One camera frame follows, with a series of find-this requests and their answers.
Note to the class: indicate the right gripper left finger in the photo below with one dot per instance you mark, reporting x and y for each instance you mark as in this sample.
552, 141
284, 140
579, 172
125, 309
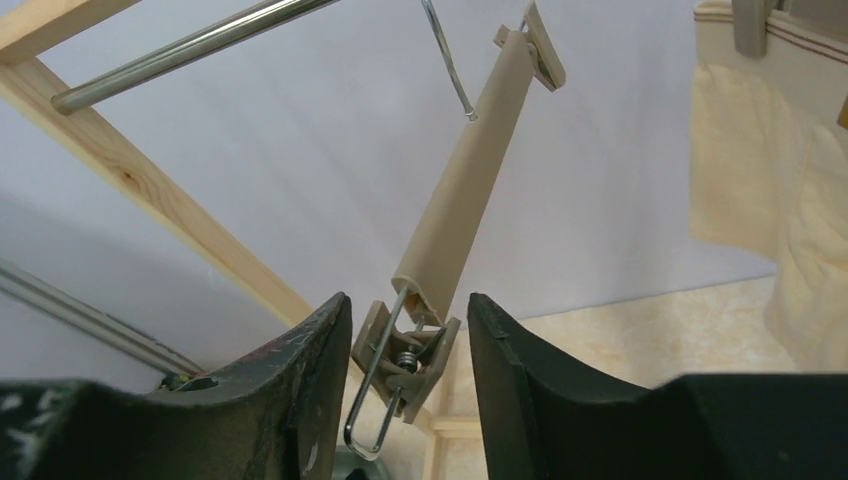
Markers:
240, 421

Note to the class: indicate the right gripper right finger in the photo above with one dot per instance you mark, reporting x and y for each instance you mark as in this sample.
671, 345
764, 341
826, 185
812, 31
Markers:
547, 415

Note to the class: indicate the beige cotton underwear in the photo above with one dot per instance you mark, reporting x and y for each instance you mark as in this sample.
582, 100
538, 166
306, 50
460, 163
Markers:
769, 176

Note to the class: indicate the dark green plastic bin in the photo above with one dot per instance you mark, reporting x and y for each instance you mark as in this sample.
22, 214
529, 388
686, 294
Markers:
348, 465

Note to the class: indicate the metal rack rod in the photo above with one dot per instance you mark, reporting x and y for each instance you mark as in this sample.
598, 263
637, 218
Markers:
219, 36

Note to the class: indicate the wooden clothes rack frame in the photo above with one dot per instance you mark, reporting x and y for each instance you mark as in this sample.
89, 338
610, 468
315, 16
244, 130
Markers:
86, 430

